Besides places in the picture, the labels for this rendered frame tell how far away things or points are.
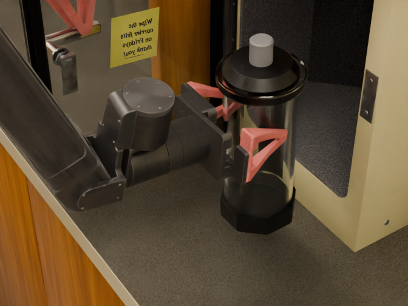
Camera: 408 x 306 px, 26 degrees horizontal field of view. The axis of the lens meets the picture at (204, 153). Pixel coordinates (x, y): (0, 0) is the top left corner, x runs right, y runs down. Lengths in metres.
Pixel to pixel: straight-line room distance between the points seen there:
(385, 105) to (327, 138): 0.23
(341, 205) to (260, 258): 0.13
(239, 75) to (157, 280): 0.33
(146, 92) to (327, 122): 0.47
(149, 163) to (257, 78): 0.16
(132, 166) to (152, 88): 0.09
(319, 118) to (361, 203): 0.21
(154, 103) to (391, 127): 0.34
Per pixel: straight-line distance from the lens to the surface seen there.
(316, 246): 1.26
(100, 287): 1.42
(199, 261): 1.23
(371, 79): 1.09
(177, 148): 1.00
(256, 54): 1.03
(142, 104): 0.93
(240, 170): 1.03
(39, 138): 0.88
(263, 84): 1.02
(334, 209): 1.26
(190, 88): 1.07
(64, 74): 1.16
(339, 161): 1.29
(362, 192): 1.19
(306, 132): 1.33
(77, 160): 0.92
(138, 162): 0.98
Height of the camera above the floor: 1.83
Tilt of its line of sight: 39 degrees down
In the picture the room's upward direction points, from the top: straight up
